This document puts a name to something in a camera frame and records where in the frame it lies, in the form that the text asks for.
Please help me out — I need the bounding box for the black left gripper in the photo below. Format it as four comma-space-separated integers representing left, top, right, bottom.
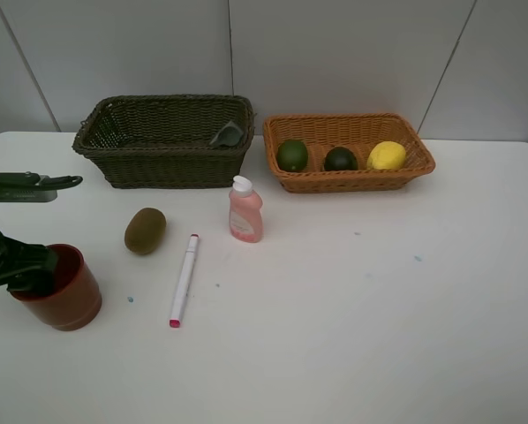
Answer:
0, 231, 58, 295

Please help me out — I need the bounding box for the red plastic cup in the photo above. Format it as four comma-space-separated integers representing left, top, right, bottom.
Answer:
11, 244, 102, 331

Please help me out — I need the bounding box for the brown kiwi fruit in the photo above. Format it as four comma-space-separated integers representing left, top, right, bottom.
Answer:
124, 208, 167, 255

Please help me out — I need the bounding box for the pink lotion bottle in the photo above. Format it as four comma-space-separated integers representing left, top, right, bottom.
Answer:
229, 175, 263, 243

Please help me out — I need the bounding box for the dark green square bottle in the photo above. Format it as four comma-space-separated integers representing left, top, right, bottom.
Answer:
209, 121, 244, 148

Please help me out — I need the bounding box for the green lime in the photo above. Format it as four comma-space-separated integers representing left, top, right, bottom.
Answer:
276, 140, 308, 172

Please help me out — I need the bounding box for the dark round mangosteen fruit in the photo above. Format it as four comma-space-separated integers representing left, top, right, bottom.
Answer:
323, 147, 358, 171

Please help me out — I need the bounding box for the yellow lemon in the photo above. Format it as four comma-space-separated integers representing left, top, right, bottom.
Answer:
366, 141, 406, 170

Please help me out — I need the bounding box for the white pink-capped marker pen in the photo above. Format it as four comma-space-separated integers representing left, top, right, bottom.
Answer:
169, 234, 200, 329

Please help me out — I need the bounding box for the dark brown wicker basket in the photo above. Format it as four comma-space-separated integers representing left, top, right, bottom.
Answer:
72, 95, 254, 189

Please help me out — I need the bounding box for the orange wicker basket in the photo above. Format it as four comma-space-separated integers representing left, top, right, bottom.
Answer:
263, 113, 435, 193

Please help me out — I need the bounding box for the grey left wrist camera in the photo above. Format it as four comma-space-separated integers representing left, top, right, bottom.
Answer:
0, 171, 83, 203

